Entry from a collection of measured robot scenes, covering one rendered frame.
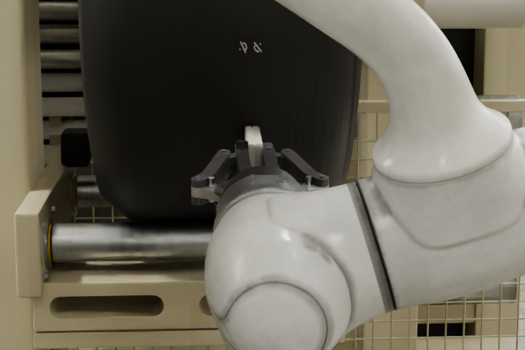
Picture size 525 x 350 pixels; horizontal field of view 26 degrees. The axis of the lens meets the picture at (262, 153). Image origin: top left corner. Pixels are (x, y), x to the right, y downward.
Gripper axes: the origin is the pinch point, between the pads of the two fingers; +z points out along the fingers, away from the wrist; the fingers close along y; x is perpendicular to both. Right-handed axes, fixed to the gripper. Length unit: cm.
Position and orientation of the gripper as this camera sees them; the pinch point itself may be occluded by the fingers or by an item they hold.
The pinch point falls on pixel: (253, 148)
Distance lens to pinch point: 116.5
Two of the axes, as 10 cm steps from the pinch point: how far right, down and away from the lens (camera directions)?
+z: -0.6, -3.0, 9.5
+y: -10.0, 0.0, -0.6
